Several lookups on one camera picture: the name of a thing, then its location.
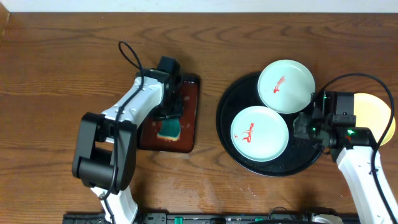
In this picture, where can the round black tray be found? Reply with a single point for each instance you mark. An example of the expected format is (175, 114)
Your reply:
(299, 153)

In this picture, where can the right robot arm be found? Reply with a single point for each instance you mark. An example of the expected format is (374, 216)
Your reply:
(351, 125)

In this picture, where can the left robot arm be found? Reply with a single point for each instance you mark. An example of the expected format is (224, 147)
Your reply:
(105, 154)

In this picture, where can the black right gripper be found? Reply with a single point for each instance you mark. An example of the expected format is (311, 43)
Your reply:
(301, 128)

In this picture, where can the green yellow sponge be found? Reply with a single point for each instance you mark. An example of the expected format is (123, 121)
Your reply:
(170, 130)

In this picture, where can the rectangular brown water tray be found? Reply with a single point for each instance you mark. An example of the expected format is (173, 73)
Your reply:
(147, 132)

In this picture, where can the yellow plate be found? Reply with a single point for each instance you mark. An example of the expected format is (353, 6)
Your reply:
(371, 112)

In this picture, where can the light green plate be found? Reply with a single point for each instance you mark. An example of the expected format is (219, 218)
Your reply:
(259, 133)
(286, 86)

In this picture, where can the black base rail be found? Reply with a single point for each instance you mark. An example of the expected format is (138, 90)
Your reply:
(276, 215)

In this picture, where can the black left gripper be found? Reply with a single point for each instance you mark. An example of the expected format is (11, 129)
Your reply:
(179, 112)

